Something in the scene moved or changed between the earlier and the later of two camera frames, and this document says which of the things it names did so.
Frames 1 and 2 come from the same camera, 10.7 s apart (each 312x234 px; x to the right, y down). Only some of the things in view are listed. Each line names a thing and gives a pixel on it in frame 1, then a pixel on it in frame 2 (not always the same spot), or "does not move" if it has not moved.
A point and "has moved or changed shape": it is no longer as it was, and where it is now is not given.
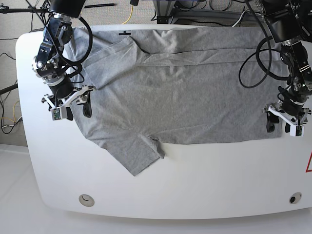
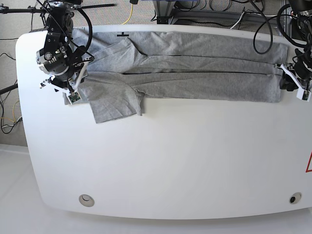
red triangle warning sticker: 308,170 does not move
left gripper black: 290,107 -> 303,66
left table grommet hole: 86,200 does not move
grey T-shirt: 175,85 has moved or changed shape
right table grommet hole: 295,197 does not move
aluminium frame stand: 166,11 does not move
